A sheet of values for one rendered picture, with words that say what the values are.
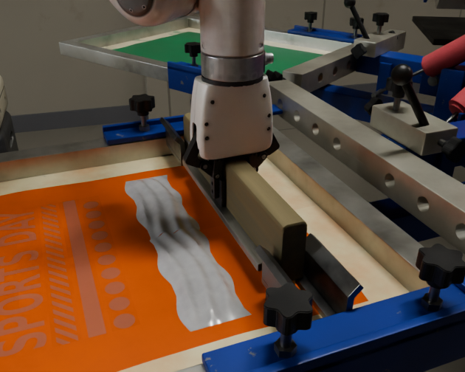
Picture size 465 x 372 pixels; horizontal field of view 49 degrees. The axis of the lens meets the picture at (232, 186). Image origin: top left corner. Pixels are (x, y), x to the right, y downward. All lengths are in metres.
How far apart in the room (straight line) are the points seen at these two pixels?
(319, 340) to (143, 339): 0.18
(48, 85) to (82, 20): 0.50
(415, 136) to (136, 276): 0.42
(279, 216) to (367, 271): 0.16
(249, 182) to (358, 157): 0.23
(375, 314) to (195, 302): 0.19
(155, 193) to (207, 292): 0.25
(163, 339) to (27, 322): 0.15
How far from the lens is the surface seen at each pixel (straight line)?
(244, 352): 0.47
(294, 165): 0.82
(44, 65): 3.68
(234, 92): 0.61
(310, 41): 1.71
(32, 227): 0.76
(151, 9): 0.56
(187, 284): 0.60
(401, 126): 0.78
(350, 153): 0.80
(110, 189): 0.83
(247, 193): 0.59
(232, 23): 0.58
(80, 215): 0.77
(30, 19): 3.62
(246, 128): 0.63
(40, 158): 0.89
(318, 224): 0.72
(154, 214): 0.73
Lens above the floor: 1.34
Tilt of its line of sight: 28 degrees down
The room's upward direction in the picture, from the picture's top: straight up
